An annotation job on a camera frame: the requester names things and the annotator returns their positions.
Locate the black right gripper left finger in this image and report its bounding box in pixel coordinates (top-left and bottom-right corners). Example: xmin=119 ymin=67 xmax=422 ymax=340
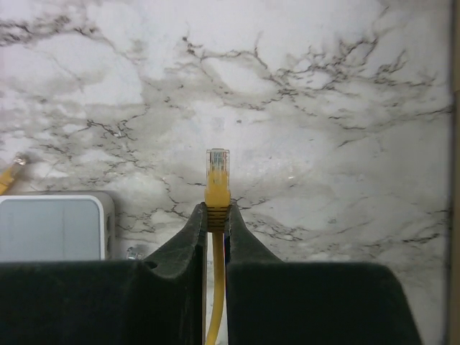
xmin=1 ymin=204 xmax=207 ymax=344

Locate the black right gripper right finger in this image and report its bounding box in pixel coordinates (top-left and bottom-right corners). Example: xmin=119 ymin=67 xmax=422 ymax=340
xmin=226 ymin=205 xmax=421 ymax=344

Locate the yellow ethernet cable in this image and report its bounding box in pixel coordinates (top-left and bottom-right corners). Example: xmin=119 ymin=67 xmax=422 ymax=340
xmin=0 ymin=147 xmax=231 ymax=345

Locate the white small router box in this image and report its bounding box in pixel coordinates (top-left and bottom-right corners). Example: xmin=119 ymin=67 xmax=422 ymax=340
xmin=1 ymin=191 xmax=116 ymax=262

